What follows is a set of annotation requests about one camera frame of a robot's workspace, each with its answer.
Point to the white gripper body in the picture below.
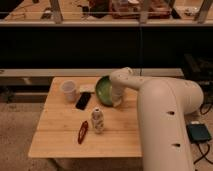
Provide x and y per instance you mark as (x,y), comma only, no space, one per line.
(117,95)

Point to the green ceramic bowl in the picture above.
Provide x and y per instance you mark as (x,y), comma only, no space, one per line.
(103,91)

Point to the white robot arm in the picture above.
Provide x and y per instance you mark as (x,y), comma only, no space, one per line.
(162,103)

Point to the black smartphone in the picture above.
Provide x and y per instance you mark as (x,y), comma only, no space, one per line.
(83,100)

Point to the small white bottle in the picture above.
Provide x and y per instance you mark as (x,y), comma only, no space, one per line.
(97,120)

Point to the translucent plastic cup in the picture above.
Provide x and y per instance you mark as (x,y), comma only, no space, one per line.
(68,88)

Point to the wooden table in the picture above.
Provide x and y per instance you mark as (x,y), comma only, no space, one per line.
(56,135)

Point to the dark blue power box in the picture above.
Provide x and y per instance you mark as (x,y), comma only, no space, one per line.
(198,133)

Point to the metal shelf rack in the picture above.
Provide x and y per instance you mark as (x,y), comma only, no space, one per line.
(106,13)

